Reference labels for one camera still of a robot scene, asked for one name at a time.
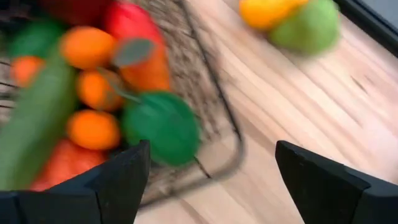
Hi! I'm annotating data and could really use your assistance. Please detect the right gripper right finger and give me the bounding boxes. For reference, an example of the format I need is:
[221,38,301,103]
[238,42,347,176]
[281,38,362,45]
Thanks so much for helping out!
[275,139,398,224]

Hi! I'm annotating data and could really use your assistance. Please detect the red orange mango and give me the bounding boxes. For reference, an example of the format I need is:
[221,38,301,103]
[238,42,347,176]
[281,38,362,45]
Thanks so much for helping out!
[101,0,172,93]

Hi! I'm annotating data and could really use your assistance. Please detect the green cucumber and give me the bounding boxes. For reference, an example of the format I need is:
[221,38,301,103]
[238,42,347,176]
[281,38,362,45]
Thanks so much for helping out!
[0,49,78,191]

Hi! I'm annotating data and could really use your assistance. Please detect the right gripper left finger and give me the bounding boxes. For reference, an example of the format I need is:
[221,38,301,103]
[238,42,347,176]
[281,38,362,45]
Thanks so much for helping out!
[0,139,152,224]

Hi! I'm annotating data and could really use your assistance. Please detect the yellow mango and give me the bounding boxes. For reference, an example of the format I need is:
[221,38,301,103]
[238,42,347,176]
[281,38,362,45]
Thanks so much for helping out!
[238,0,308,31]

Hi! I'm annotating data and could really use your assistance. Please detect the round woven placemat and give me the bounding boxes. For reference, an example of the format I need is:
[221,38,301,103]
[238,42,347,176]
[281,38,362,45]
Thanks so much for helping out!
[133,0,246,203]

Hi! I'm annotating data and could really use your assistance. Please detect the green apple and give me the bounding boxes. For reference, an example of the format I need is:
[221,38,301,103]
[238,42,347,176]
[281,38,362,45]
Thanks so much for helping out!
[269,0,341,57]

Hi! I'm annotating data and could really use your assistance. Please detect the black wire basket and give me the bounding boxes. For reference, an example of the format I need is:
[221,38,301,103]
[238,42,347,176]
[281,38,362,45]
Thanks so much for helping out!
[0,0,246,209]

